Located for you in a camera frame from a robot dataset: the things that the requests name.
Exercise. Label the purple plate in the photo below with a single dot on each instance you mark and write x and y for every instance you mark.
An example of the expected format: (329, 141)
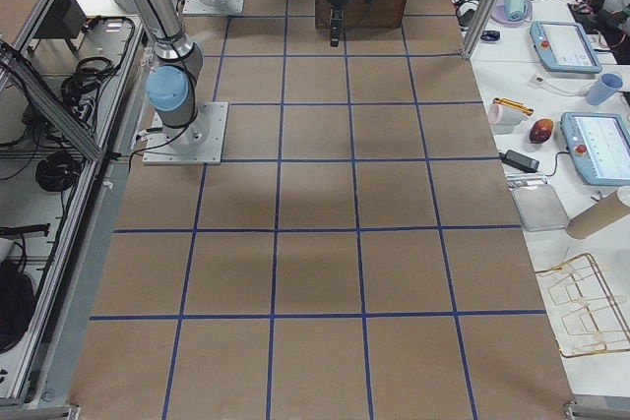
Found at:
(498, 14)

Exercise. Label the teal cup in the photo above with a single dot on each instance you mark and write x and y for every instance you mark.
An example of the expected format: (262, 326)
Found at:
(515, 10)

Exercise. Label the upper teach pendant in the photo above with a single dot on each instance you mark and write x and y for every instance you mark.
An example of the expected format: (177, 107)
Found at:
(564, 48)

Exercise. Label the teach pendant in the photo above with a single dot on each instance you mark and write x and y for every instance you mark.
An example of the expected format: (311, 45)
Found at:
(599, 146)
(564, 48)

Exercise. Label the black power brick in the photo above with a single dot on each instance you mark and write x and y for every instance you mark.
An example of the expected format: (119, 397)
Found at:
(519, 161)

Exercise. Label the red mango fruit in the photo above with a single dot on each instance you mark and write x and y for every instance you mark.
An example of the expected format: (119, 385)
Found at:
(541, 131)

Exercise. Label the light blue plastic cup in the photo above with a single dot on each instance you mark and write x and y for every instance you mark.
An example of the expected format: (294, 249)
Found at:
(604, 88)

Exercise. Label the grey metal tray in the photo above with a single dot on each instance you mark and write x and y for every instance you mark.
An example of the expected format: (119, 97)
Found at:
(540, 208)

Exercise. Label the lower teach pendant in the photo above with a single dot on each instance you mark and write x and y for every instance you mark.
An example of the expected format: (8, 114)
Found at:
(599, 146)

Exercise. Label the cardboard tube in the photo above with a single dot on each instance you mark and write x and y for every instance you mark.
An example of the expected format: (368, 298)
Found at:
(604, 212)

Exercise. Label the aluminium frame post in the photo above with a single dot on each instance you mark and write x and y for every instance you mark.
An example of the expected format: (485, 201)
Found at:
(487, 2)

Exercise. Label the gold wire rack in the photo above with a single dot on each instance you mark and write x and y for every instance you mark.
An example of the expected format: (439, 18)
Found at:
(586, 314)

